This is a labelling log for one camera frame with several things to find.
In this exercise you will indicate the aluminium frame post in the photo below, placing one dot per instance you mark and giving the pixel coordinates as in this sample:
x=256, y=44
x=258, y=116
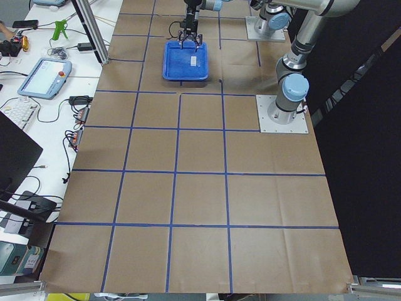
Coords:
x=87, y=19

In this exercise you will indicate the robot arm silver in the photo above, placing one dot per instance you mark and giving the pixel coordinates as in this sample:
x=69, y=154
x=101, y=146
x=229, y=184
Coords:
x=260, y=9
x=293, y=86

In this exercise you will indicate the white keyboard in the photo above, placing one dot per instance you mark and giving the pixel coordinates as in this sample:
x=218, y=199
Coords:
x=21, y=113

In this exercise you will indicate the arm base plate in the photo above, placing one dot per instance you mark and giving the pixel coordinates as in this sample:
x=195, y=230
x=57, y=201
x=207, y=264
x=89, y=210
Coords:
x=272, y=120
x=271, y=30

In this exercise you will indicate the blue plastic tray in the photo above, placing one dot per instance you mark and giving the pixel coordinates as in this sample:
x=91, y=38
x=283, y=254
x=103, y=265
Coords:
x=176, y=65

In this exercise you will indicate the black power adapter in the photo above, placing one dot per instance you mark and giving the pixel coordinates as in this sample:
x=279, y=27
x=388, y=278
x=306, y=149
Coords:
x=84, y=47

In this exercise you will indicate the teach pendant blue white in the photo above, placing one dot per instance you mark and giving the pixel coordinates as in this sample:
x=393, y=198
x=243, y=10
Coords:
x=46, y=78

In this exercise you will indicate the black monitor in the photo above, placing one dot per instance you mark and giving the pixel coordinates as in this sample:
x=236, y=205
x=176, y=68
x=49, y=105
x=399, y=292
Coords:
x=19, y=154

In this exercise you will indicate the green handled reacher grabber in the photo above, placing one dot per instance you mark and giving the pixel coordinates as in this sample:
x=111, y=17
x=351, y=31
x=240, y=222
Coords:
x=60, y=28

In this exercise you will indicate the brown paper table cover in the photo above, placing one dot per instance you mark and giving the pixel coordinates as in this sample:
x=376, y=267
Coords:
x=174, y=188

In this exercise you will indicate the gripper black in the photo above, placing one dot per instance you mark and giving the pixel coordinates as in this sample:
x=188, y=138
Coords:
x=190, y=19

